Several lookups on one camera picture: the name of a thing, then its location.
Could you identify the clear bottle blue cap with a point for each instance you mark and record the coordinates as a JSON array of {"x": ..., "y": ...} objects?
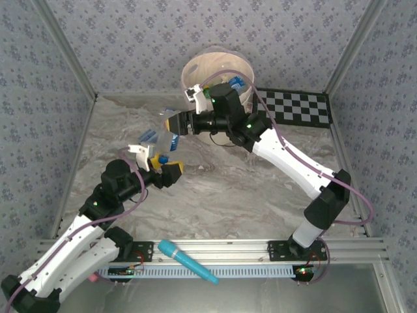
[{"x": 164, "y": 141}]

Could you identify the large green Sprite bottle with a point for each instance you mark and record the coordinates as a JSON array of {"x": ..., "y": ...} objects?
[{"x": 207, "y": 94}]

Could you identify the Pocari Sweat bottle white cap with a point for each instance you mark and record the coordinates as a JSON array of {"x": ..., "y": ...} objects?
[{"x": 236, "y": 82}]

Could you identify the soda water bottle blue label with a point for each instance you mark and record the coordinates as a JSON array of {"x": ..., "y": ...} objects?
[{"x": 147, "y": 136}]

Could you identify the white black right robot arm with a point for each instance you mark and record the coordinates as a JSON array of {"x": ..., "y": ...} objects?
[{"x": 293, "y": 163}]

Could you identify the cream plastic waste bin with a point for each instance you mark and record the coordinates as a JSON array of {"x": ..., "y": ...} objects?
[{"x": 203, "y": 138}]

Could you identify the small red white card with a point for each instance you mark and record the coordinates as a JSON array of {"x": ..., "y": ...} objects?
[{"x": 249, "y": 107}]

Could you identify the black grey checkerboard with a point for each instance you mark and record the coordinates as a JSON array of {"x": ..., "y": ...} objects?
[{"x": 299, "y": 107}]

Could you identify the blue toy microphone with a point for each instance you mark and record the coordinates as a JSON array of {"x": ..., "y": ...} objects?
[{"x": 185, "y": 261}]

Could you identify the small circuit board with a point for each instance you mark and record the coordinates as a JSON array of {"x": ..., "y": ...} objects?
[
  {"x": 125, "y": 270},
  {"x": 304, "y": 271}
]

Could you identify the pink toy microphone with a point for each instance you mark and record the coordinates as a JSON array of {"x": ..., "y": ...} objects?
[{"x": 92, "y": 277}]

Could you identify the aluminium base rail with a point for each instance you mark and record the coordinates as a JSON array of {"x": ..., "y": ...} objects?
[{"x": 228, "y": 249}]

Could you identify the aluminium frame post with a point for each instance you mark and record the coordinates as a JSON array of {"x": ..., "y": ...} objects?
[
  {"x": 65, "y": 49},
  {"x": 355, "y": 47}
]

